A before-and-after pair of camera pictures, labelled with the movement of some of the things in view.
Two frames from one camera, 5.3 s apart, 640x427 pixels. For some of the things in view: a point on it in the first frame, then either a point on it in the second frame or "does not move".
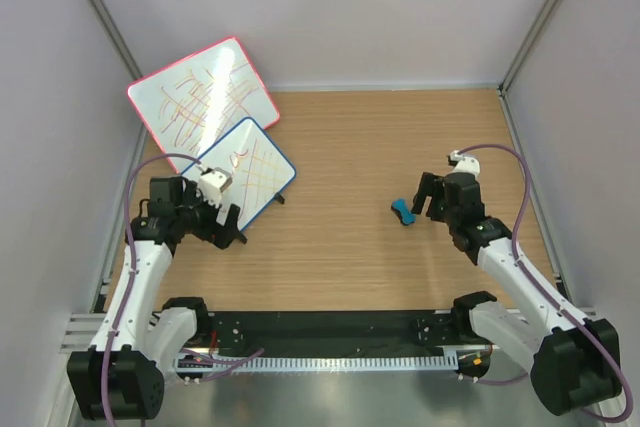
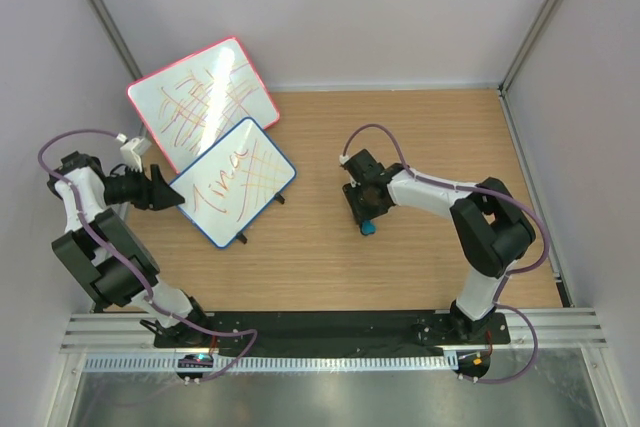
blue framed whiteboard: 259,169 does not move
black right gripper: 433,187 -> 360,213
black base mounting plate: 239,334 does not move
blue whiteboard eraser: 406,217 -> 368,227
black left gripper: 221,234 -> 154,194
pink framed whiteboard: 195,105 does not move
